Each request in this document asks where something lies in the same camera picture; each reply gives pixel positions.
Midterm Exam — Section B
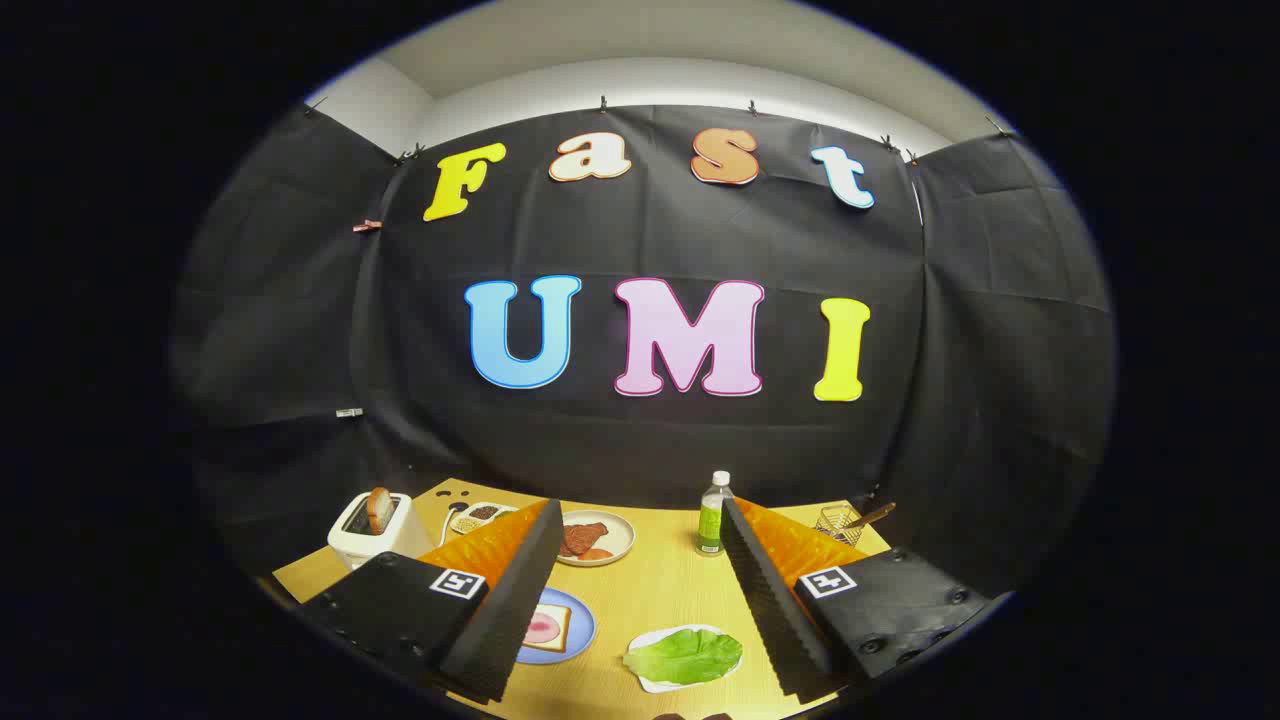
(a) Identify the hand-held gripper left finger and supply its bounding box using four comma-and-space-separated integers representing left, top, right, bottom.
300, 498, 566, 704

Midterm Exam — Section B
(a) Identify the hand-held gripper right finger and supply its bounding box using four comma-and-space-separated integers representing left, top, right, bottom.
718, 497, 1011, 704

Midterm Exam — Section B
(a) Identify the green lettuce leaf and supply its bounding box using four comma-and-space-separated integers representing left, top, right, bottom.
623, 627, 743, 686

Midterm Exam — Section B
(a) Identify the white bread slice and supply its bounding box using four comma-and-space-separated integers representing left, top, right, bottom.
522, 603, 573, 653

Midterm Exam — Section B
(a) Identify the blue round plate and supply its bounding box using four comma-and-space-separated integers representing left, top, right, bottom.
515, 587, 597, 665

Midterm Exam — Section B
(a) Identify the green label plastic bottle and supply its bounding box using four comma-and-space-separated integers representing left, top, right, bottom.
696, 470, 734, 557

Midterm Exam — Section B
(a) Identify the white divided seed dish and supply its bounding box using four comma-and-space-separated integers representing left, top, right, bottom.
447, 502, 521, 536

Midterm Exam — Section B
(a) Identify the white irregular plate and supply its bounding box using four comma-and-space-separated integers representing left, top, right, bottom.
630, 624, 746, 694

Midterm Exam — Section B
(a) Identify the white round plate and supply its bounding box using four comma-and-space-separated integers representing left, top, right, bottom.
555, 510, 636, 568

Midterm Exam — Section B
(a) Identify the white toaster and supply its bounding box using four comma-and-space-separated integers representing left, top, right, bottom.
327, 490, 436, 571

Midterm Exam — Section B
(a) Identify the black backdrop cloth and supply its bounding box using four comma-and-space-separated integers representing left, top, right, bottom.
170, 100, 1116, 601

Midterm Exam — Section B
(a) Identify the wire mesh basket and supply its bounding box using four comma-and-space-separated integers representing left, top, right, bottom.
815, 503, 866, 548

